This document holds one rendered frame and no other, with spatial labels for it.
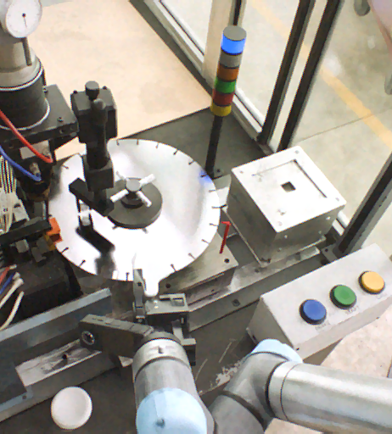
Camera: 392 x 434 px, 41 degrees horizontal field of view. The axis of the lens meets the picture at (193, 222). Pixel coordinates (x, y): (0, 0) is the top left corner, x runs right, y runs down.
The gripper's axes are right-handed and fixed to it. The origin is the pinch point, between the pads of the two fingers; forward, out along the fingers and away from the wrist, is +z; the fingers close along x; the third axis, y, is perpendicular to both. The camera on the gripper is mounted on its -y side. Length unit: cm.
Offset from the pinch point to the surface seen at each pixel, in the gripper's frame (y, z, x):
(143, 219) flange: 2.5, 9.8, 9.2
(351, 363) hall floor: 79, 64, -70
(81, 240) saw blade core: -8.7, 7.7, 6.6
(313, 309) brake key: 31.6, -2.3, -5.3
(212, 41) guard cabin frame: 26, 66, 38
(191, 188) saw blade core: 12.4, 16.5, 12.5
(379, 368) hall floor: 88, 61, -72
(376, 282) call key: 45.3, 1.3, -2.8
